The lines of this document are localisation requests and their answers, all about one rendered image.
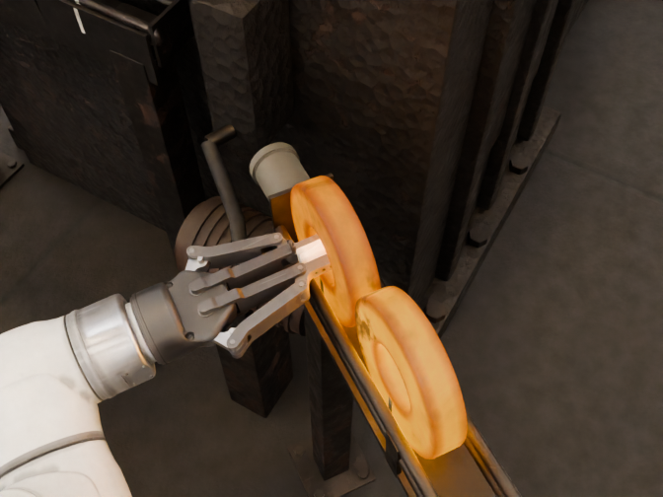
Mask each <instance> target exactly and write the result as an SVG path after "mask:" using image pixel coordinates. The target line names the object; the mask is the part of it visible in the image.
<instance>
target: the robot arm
mask: <svg viewBox="0 0 663 497"><path fill-rule="evenodd" d="M186 253H187V255H188V261H187V264H186V268H185V270H184V271H182V272H180V273H179V274H178V275H177V276H176V277H175V278H174V279H173V280H171V281H169V282H163V283H158V284H155V285H153V286H151V287H148V288H146V289H144V290H142V291H139V292H137V293H135V294H132V297H131V298H130V303H127V302H126V300H125V299H124V298H123V297H122V296H121V295H120V294H114V295H112V296H109V297H107V298H105V299H102V300H100V301H98V302H96V303H94V304H92V305H89V306H87V307H85V308H82V309H80V310H75V311H73V312H71V313H70V314H69V315H66V316H63V317H60V318H58V319H50V320H44V321H35V322H32V323H29V324H26V325H22V326H19V327H17V328H14V329H12V330H9V331H7V332H4V333H2V334H0V497H132V496H131V493H130V491H129V488H128V485H127V483H126V481H125V478H124V476H123V474H122V471H121V469H120V467H119V466H118V464H117V463H116V461H115V459H114V458H113V456H112V454H111V450H110V448H109V446H108V443H107V441H106V438H105V435H104V432H103V429H102V424H101V419H100V413H99V408H98V403H99V402H101V401H103V400H105V399H107V398H112V397H114V396H116V395H117V394H118V393H120V392H123V391H126V390H128V389H130V388H133V387H135V386H137V385H139V384H141V383H144V382H146V381H148V380H150V379H152V378H154V377H155V375H156V368H155V362H157V363H158V364H162V365H165V364H168V363H170V362H172V361H174V360H176V359H179V358H181V357H183V356H184V355H187V354H189V353H191V352H192V351H193V350H195V349H196V348H198V347H204V346H206V347H210V346H214V345H216V344H217V345H219V346H221V347H223V348H225V349H226V350H228V351H230V353H231V355H232V357H233V358H236V359H238V358H241V357H242V356H243V355H244V353H245V352H246V350H247V349H248V347H249V346H250V345H251V343H252V342H253V341H254V340H255V339H257V338H258V337H259V336H261V335H262V334H263V333H265V332H266V331H268V330H269V329H270V328H272V327H273V326H274V325H276V324H277V323H278V322H280V321H281V320H283V319H284V318H285V317H287V316H288V315H289V314H291V313H292V312H293V311H295V310H296V309H297V308H299V307H300V306H302V305H303V304H304V303H306V302H307V301H308V300H309V299H310V289H309V284H310V281H311V280H312V279H313V278H315V277H317V276H319V275H322V274H324V273H326V272H328V271H331V270H332V267H331V264H330V261H329V258H328V255H327V253H326V250H325V248H324V246H323V244H322V242H321V240H320V238H319V236H318V235H317V234H315V235H314V236H311V237H309V238H307V239H304V240H302V241H300V242H298V243H294V241H293V240H289V239H288V240H285V239H284V238H283V237H282V235H281V234H280V233H273V234H268V235H263V236H259V237H254V238H249V239H245V240H240V241H236V242H231V243H227V244H223V245H218V246H213V247H200V246H190V247H188V248H187V250H186ZM298 261H299V263H297V262H298ZM239 263H242V264H240V265H237V266H235V267H233V268H228V267H227V268H224V269H221V270H219V271H217V272H215V273H208V272H206V271H207V270H208V268H211V269H212V268H220V267H225V266H230V265H234V264H239ZM296 263H297V264H296ZM202 271H203V272H202ZM226 282H227V284H226ZM270 300H271V301H270ZM267 301H269V302H268V303H267V304H265V305H264V306H262V307H261V308H260V309H258V310H257V311H256V312H254V313H253V314H251V315H250V316H249V317H247V318H246V319H244V320H243V321H242V322H241V323H240V324H239V325H238V326H237V327H236V328H234V327H231V328H230V329H229V330H228V331H227V329H228V328H229V326H230V325H231V323H232V322H233V320H234V319H235V318H237V317H240V316H242V315H244V314H246V313H247V312H248V310H249V309H252V308H254V307H256V306H258V305H261V304H263V303H265V302H267Z"/></svg>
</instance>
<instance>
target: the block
mask: <svg viewBox="0 0 663 497"><path fill-rule="evenodd" d="M189 4H190V10H191V14H192V19H193V25H194V30H195V35H196V41H197V46H198V51H199V56H200V62H201V67H202V72H203V78H204V83H205V88H206V94H207V98H208V103H209V109H210V114H211V119H212V125H213V130H214V131H215V130H217V129H219V128H221V127H223V126H225V125H227V124H230V125H232V126H233V127H234V129H235V131H236V134H237V136H236V137H235V138H233V139H231V140H229V141H228V142H227V143H230V144H232V145H234V146H236V147H239V148H241V149H243V150H245V151H247V152H250V153H252V154H254V155H255V154H256V153H257V152H258V151H259V150H260V149H262V148H263V147H265V146H267V145H269V144H270V143H271V141H272V140H273V139H274V138H275V137H276V135H277V134H278V133H279V132H280V130H281V129H282V128H283V127H284V126H285V124H286V123H287V122H288V121H289V119H290V118H291V117H292V115H293V114H294V109H295V108H294V92H293V74H292V57H291V39H290V23H289V5H288V0H190V3H189Z"/></svg>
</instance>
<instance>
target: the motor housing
mask: <svg viewBox="0 0 663 497"><path fill-rule="evenodd" d="M239 204H240V206H241V209H242V211H243V214H244V218H245V224H246V231H247V237H248V239H249V238H254V237H259V236H263V235H268V234H273V233H274V232H273V226H272V220H271V217H268V216H265V215H264V214H262V213H260V212H257V211H256V210H255V209H253V208H251V207H247V206H246V205H245V204H243V203H240V202H239ZM231 242H232V238H231V231H230V224H229V219H228V216H227V213H226V211H225V208H224V205H223V203H222V200H221V197H220V196H214V197H211V198H209V199H208V200H206V201H203V202H201V203H199V204H198V205H196V206H195V207H194V208H193V209H192V210H191V211H190V213H189V214H188V215H187V217H186V218H185V220H184V222H183V224H182V226H181V228H180V230H179V233H178V236H177V239H176V244H175V257H176V260H177V267H178V270H179V272H182V271H184V270H185V268H186V264H187V261H188V255H187V253H186V250H187V248H188V247H190V246H200V247H213V246H218V245H223V244H227V243H231ZM235 266H236V265H235V264H234V265H230V266H225V267H220V268H212V269H211V268H208V270H207V271H206V272H208V273H215V272H217V271H219V270H221V269H224V268H227V267H228V268H233V267H235ZM268 302H269V301H267V302H265V303H263V304H261V305H258V306H256V307H254V308H252V309H249V310H248V312H247V313H246V314H244V315H242V316H240V317H237V318H235V319H234V320H233V322H232V323H231V325H230V326H229V328H228V329H227V331H228V330H229V329H230V328H231V327H234V328H236V327H237V326H238V325H239V324H240V323H241V322H242V321H243V320H245V319H246V318H247V317H249V316H250V315H251V314H253V313H254V312H256V311H257V310H258V309H260V308H261V307H262V306H264V305H265V304H267V303H268ZM289 333H291V334H294V333H297V334H299V335H301V336H306V329H305V313H304V306H303V305H302V306H300V307H299V308H297V309H296V310H295V311H293V312H292V313H291V314H289V315H288V316H287V317H285V318H284V319H282V320H281V321H280V322H278V323H277V324H276V325H274V326H273V327H272V328H270V329H269V330H268V331H266V332H265V333H263V334H262V335H261V336H259V337H258V338H257V339H255V340H254V341H253V342H252V343H251V345H250V346H249V347H248V349H247V350H246V352H245V353H244V355H243V356H242V357H241V358H238V359H236V358H233V357H232V355H231V353H230V351H228V350H226V349H225V348H223V347H221V346H219V345H217V344H216V347H217V351H218V355H219V358H220V362H221V365H222V369H223V372H224V376H225V379H226V383H227V387H228V390H229V394H230V396H231V399H232V400H233V401H235V402H237V403H239V404H241V405H242V406H243V407H245V408H247V409H248V410H250V411H252V412H254V413H255V414H257V415H259V416H261V417H262V418H267V416H268V415H269V413H270V412H271V410H272V408H273V407H274V405H275V404H276V403H277V402H278V400H279V399H280V397H281V396H282V394H283V393H284V391H285V390H286V388H287V386H288V385H289V383H290V382H291V380H292V379H293V370H292V360H291V350H290V340H289Z"/></svg>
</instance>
